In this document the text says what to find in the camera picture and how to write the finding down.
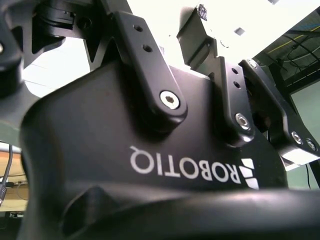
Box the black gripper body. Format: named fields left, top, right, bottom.
left=19, top=59, right=320, bottom=240

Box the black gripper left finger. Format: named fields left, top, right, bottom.
left=0, top=0, right=189, bottom=127

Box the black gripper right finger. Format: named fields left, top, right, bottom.
left=207, top=37, right=320, bottom=172

